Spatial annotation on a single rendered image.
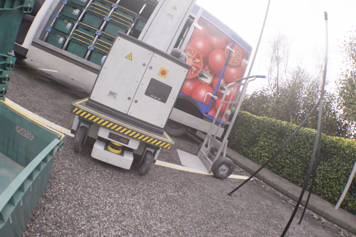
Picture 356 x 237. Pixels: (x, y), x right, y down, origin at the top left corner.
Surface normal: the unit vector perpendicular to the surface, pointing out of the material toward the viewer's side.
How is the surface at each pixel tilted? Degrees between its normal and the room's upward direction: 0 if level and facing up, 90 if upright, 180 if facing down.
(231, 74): 90
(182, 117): 90
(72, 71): 90
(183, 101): 90
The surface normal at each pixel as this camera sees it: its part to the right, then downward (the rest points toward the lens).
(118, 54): 0.31, 0.11
